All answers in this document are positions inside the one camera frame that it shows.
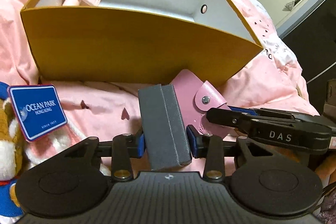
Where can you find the pink leather wallet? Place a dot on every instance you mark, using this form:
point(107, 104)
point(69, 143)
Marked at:
point(186, 87)

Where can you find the dark grey box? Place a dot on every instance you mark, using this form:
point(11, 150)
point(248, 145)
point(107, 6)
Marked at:
point(162, 124)

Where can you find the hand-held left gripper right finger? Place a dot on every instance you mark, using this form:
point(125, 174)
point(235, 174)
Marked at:
point(191, 142)

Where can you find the yellow cardboard box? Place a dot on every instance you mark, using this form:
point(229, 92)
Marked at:
point(131, 48)

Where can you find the dark cabinet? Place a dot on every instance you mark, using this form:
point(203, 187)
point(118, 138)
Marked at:
point(315, 50)

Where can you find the pink printed blanket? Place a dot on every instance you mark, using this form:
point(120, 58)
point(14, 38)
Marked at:
point(105, 108)

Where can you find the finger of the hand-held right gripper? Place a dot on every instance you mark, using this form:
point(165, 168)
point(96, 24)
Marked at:
point(267, 113)
point(228, 117)

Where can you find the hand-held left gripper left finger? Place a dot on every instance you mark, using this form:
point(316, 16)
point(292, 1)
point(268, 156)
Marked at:
point(141, 145)

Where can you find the bear plush toy sailor outfit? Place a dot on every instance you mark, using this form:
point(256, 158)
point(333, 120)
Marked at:
point(10, 140)

